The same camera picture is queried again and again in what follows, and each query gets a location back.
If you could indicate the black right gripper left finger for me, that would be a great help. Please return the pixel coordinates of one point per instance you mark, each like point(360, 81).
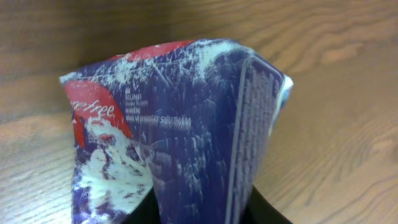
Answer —
point(147, 212)

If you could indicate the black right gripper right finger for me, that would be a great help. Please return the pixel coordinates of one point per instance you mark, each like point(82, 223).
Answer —
point(259, 211)

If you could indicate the purple sanitary pad pack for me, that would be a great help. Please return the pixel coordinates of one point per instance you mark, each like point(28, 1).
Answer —
point(189, 119)

